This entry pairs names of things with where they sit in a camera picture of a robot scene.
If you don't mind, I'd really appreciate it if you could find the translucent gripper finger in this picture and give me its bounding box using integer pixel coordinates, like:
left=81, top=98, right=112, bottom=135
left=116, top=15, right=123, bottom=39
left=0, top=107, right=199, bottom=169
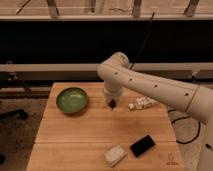
left=104, top=96, right=111, bottom=107
left=114, top=96, right=120, bottom=106

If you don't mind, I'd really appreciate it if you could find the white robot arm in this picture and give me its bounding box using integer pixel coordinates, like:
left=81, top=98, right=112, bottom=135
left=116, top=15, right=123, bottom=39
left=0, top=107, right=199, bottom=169
left=97, top=52, right=213, bottom=171

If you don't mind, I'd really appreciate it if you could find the green ceramic bowl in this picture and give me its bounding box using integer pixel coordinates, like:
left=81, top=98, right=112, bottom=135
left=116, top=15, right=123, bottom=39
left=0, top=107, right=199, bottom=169
left=56, top=87, right=89, bottom=114

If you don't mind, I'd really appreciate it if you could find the white crumpled packet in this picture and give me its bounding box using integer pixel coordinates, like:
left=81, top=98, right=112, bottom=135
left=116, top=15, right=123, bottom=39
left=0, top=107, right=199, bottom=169
left=128, top=97, right=156, bottom=110

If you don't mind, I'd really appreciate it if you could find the black smartphone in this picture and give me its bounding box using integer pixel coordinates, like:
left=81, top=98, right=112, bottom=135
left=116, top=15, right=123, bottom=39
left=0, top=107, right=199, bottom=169
left=130, top=135, right=155, bottom=157

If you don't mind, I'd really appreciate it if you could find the white rectangular sponge block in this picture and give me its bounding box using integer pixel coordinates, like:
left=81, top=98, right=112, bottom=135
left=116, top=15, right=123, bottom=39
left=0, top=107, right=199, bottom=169
left=104, top=145, right=127, bottom=167

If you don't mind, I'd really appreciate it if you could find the black office chair base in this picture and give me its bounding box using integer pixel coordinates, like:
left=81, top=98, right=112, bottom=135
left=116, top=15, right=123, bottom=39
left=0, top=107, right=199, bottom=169
left=0, top=109, right=28, bottom=120

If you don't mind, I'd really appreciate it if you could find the black cable on floor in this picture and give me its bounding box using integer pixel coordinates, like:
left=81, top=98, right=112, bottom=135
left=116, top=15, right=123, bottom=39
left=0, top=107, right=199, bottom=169
left=168, top=108, right=202, bottom=145

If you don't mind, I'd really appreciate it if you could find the black hanging cable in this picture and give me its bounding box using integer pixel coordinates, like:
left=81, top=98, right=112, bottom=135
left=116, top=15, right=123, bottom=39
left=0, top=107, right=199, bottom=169
left=128, top=11, right=156, bottom=71

